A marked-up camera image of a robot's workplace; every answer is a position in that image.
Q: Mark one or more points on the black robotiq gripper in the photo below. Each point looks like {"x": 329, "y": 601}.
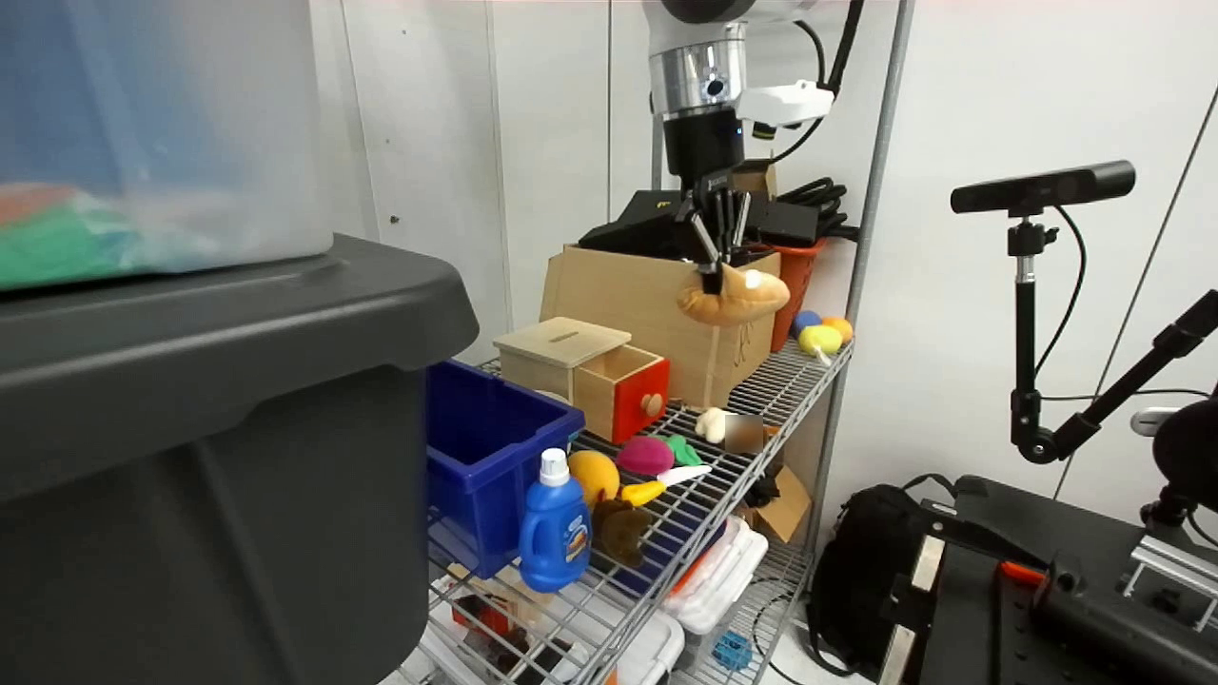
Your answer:
{"x": 703, "y": 153}

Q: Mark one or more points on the brown bread plush toy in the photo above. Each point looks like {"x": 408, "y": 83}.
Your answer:
{"x": 734, "y": 296}

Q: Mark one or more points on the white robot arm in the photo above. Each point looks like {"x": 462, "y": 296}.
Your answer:
{"x": 707, "y": 106}

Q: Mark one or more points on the white plush toy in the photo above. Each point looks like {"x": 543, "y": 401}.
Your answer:
{"x": 713, "y": 423}

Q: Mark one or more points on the green plush toy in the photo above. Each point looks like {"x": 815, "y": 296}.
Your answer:
{"x": 684, "y": 452}

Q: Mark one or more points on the pink plush toy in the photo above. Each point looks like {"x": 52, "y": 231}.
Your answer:
{"x": 644, "y": 455}

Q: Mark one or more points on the yellow plush ball toy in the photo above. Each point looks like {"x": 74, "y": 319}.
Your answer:
{"x": 597, "y": 474}

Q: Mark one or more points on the dark brown plush animal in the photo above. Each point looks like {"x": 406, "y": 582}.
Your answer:
{"x": 618, "y": 530}

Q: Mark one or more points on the blue plastic storage bin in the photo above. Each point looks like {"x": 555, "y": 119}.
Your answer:
{"x": 484, "y": 443}

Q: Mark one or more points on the dark grey storage tote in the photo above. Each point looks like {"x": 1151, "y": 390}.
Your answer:
{"x": 221, "y": 476}

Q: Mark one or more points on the clear plastic storage tub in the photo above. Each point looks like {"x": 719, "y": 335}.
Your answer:
{"x": 158, "y": 138}

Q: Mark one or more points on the cardboard box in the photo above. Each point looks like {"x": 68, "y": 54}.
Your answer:
{"x": 640, "y": 296}

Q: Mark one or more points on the red wooden drawer box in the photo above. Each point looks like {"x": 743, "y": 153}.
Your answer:
{"x": 618, "y": 385}

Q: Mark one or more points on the blue detergent bottle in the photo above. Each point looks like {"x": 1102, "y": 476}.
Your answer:
{"x": 555, "y": 526}

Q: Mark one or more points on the black backpack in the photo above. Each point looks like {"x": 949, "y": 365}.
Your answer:
{"x": 873, "y": 593}

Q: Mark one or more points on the black perforated breadboard plate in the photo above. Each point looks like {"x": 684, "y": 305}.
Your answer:
{"x": 1041, "y": 593}

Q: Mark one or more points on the wire shelf rack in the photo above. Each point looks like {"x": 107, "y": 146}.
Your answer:
{"x": 493, "y": 631}

